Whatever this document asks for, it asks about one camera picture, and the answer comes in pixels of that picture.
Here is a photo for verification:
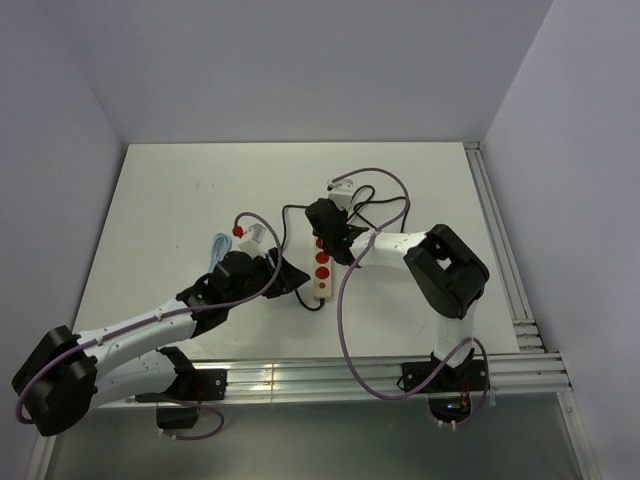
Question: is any light blue strip cord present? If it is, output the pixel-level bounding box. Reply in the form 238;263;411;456
207;231;234;274

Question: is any black power cord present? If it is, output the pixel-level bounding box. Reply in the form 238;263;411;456
279;185;412;311

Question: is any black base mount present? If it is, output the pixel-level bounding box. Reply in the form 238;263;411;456
397;360;492;421
134;369;227;441

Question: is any aluminium front rail frame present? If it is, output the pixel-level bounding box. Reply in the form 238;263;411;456
27;353;601;479

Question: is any aluminium rail frame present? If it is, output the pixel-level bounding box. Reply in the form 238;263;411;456
27;353;601;479
463;142;547;354

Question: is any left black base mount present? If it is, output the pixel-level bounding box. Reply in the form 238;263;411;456
134;369;227;441

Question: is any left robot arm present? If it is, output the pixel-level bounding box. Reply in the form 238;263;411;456
11;248;311;437

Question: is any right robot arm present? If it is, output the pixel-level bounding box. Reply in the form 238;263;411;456
305;198;490;401

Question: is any beige red power strip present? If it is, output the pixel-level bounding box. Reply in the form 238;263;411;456
311;237;333;301

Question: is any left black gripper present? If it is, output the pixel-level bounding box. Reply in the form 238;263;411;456
226;247;309;309

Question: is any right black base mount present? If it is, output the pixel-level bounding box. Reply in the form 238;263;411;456
397;360;492;421

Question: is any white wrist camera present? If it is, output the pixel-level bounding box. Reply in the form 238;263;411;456
232;224;266;258
327;178;355;211

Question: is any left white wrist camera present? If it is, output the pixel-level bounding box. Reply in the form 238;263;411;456
232;224;266;258

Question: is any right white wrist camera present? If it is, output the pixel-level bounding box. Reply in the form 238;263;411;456
327;178;355;211

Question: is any aluminium right rail frame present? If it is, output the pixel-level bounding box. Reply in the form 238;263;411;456
463;142;547;354

